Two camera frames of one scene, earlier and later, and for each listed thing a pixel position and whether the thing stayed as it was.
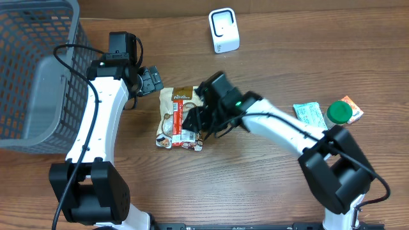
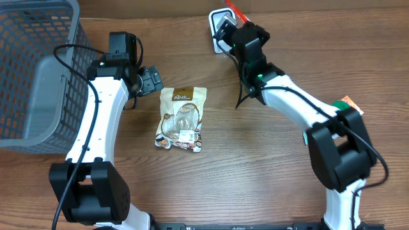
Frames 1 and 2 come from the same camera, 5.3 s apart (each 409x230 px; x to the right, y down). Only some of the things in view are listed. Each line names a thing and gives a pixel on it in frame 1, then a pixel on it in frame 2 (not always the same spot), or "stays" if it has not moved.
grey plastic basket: [41, 100] stays
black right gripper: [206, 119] to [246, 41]
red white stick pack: [177, 122] to [240, 16]
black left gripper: [151, 80] stays
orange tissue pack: [356, 112] stays
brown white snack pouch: [173, 101] stays
